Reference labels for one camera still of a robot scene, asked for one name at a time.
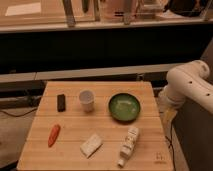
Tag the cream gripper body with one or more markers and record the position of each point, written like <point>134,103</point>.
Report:
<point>169,114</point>

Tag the white paper cup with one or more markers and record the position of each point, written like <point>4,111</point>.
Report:
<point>86,99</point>

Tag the black eraser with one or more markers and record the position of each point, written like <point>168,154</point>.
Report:
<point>61,103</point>

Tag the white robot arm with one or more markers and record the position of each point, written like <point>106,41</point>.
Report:
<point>186,81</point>

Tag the white sponge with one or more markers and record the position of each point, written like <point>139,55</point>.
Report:
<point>92,144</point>

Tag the white plastic bottle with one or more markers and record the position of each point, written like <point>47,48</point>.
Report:
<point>128,145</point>

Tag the green bowl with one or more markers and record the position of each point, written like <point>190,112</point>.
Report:
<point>124,107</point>

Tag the wooden table board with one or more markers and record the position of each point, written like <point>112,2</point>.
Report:
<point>151,152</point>

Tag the orange carrot toy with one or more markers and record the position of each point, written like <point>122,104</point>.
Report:
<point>53,135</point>

